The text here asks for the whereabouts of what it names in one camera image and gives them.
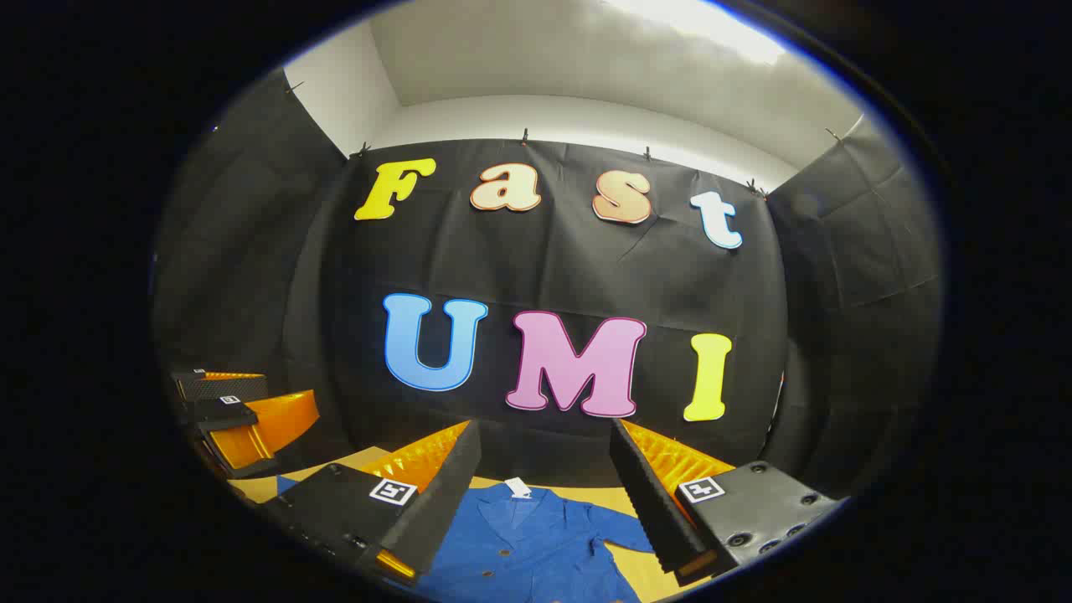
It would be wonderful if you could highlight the black backdrop cloth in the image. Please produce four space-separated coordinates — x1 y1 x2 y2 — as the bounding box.
151 67 943 503

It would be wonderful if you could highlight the blue knitted cardigan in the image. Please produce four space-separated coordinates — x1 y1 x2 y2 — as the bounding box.
276 476 656 603

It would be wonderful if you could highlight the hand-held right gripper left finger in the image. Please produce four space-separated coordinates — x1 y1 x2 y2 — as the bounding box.
255 419 484 587

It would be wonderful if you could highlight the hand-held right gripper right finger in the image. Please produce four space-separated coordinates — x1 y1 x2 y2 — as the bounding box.
609 417 843 587

